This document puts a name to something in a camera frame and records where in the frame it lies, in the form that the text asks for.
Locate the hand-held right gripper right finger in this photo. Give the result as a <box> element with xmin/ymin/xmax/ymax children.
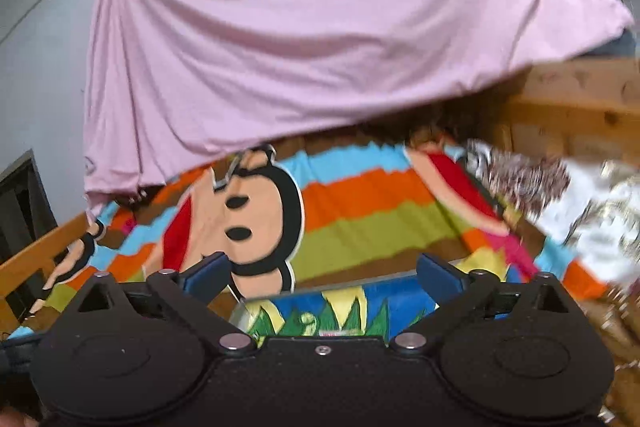
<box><xmin>387</xmin><ymin>253</ymin><xmax>577</xmax><ymax>354</ymax></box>

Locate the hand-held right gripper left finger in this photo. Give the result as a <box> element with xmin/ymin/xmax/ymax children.
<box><xmin>64</xmin><ymin>251</ymin><xmax>258</xmax><ymax>355</ymax></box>

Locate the metal tray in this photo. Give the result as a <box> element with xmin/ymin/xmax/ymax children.
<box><xmin>227</xmin><ymin>272</ymin><xmax>451</xmax><ymax>343</ymax></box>

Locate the monkey printed blanket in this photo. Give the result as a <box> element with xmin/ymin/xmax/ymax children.
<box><xmin>10</xmin><ymin>142</ymin><xmax>640</xmax><ymax>413</ymax></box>

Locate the dark window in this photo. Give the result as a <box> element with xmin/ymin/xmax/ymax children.
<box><xmin>0</xmin><ymin>149</ymin><xmax>58</xmax><ymax>268</ymax></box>

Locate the pink hanging sheet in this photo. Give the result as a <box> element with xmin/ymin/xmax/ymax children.
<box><xmin>82</xmin><ymin>0</ymin><xmax>636</xmax><ymax>212</ymax></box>

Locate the wooden bed frame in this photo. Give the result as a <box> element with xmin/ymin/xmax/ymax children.
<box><xmin>0</xmin><ymin>59</ymin><xmax>640</xmax><ymax>338</ymax></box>

